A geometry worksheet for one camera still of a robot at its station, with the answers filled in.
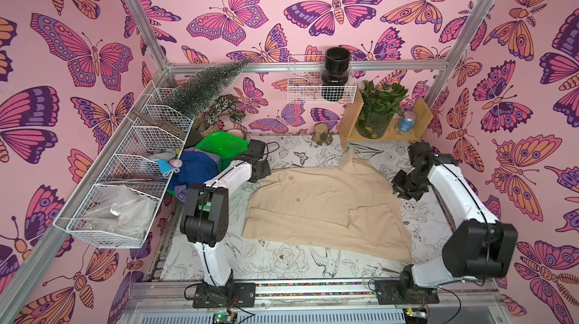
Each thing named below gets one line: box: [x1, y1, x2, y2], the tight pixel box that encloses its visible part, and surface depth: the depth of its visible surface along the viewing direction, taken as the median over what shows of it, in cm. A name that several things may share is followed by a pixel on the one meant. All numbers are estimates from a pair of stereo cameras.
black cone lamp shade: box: [183, 125, 204, 149], surface depth 109 cm
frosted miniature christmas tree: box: [168, 59, 252, 120], surface depth 76 cm
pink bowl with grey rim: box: [223, 128, 247, 141], surface depth 123 cm
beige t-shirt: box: [243, 148, 414, 263], surface depth 94 cm
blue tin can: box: [398, 110, 418, 133], surface depth 111 cm
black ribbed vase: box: [321, 46, 352, 102], surface depth 83 cm
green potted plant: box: [355, 80, 409, 140], surface depth 102 cm
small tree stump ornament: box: [312, 122, 333, 146], surface depth 118 cm
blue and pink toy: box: [156, 158, 184, 177], surface depth 70 cm
